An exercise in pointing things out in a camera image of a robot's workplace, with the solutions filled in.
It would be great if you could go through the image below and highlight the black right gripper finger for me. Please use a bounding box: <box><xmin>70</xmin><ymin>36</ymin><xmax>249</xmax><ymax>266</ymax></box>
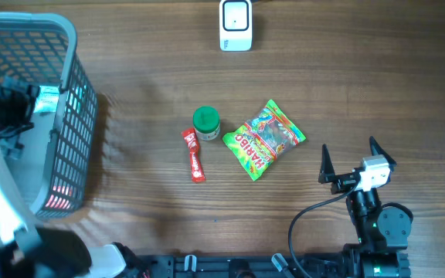
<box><xmin>369</xmin><ymin>136</ymin><xmax>397</xmax><ymax>170</ymax></box>
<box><xmin>318</xmin><ymin>144</ymin><xmax>336</xmax><ymax>184</ymax></box>

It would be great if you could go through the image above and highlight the teal white snack pouch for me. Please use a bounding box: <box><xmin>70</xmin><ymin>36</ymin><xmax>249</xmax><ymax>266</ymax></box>
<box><xmin>33</xmin><ymin>86</ymin><xmax>60</xmax><ymax>114</ymax></box>

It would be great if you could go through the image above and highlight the green Haribo gummy bag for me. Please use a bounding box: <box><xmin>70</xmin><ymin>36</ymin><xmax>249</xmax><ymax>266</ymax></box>
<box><xmin>222</xmin><ymin>100</ymin><xmax>306</xmax><ymax>181</ymax></box>

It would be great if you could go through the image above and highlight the red candy bar wrapper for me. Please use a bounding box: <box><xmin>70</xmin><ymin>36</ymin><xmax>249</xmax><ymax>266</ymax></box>
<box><xmin>182</xmin><ymin>127</ymin><xmax>206</xmax><ymax>183</ymax></box>

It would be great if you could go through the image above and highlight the green lid white jar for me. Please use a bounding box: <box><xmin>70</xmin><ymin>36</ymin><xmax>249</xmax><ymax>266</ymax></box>
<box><xmin>192</xmin><ymin>106</ymin><xmax>220</xmax><ymax>141</ymax></box>

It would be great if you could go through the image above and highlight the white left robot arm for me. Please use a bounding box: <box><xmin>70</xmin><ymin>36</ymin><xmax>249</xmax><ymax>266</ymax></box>
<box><xmin>0</xmin><ymin>79</ymin><xmax>127</xmax><ymax>277</ymax></box>

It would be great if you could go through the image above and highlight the white barcode scanner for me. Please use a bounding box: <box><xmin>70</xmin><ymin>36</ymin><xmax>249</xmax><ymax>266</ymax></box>
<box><xmin>219</xmin><ymin>0</ymin><xmax>253</xmax><ymax>52</ymax></box>

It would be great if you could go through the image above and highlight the grey plastic lattice basket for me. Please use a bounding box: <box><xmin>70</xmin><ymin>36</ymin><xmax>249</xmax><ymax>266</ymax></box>
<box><xmin>0</xmin><ymin>12</ymin><xmax>97</xmax><ymax>220</ymax></box>

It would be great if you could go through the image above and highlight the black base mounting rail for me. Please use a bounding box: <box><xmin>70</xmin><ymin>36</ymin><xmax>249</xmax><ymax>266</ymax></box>
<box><xmin>128</xmin><ymin>254</ymin><xmax>358</xmax><ymax>278</ymax></box>

